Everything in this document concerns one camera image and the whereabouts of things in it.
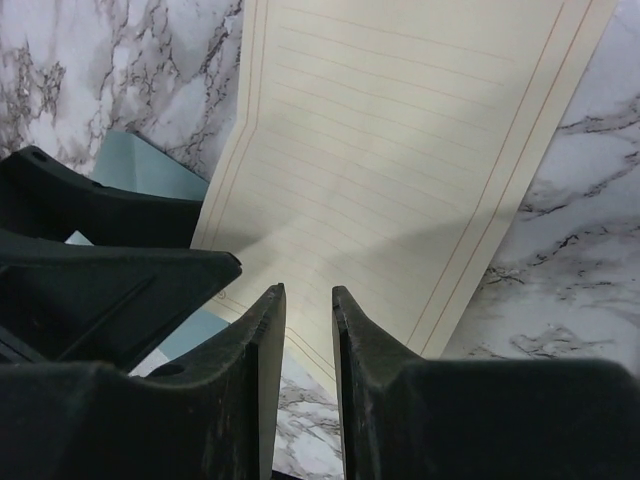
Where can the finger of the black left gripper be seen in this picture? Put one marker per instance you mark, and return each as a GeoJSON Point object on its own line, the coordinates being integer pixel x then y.
{"type": "Point", "coordinates": [62, 302]}
{"type": "Point", "coordinates": [41, 198]}

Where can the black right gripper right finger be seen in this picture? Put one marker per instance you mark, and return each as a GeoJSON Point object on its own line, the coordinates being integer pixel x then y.
{"type": "Point", "coordinates": [405, 417]}

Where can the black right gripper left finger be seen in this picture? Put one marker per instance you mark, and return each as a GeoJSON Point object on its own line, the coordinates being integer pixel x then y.
{"type": "Point", "coordinates": [209, 414]}

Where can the light blue envelope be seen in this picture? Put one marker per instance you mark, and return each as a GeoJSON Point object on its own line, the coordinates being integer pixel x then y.
{"type": "Point", "coordinates": [126, 161]}

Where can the cream lined letter paper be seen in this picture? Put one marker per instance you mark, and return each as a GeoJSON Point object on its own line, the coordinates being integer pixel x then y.
{"type": "Point", "coordinates": [385, 146]}

